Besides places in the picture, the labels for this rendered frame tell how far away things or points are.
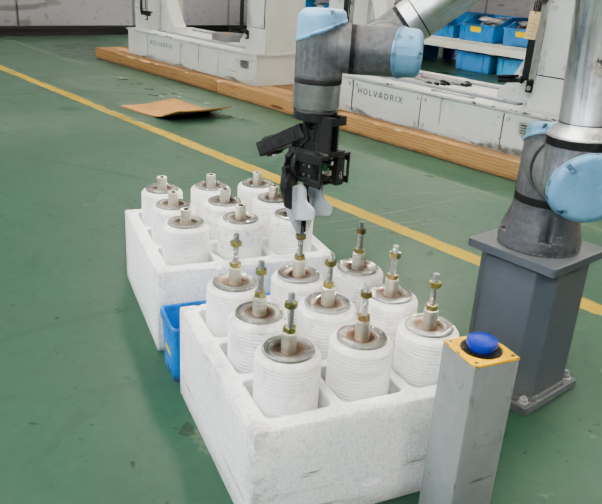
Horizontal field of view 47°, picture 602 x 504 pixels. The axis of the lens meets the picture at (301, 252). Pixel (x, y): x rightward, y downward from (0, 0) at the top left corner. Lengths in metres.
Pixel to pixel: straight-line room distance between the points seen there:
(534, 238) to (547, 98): 1.78
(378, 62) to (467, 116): 2.12
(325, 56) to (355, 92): 2.56
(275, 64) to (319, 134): 3.26
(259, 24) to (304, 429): 3.54
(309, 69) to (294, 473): 0.59
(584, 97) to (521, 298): 0.39
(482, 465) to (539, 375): 0.44
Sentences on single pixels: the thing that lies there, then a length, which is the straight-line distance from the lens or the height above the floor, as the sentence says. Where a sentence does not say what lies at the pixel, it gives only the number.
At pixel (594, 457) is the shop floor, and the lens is 1.36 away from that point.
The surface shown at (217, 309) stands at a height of 0.22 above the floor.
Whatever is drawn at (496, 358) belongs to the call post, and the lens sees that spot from 0.92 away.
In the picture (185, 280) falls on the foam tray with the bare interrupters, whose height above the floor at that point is 0.16.
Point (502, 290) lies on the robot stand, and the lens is 1.36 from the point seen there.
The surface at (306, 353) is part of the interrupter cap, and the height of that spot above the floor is 0.25.
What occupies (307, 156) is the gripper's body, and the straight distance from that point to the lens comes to 1.11.
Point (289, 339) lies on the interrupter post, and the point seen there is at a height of 0.27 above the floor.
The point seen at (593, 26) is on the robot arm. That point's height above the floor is 0.70.
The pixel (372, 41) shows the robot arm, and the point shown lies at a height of 0.66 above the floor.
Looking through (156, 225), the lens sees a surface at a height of 0.21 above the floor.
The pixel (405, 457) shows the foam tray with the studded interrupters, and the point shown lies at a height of 0.08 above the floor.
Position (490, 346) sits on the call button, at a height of 0.33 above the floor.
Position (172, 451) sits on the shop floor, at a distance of 1.22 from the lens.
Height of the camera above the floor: 0.75
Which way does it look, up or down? 22 degrees down
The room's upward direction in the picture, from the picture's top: 4 degrees clockwise
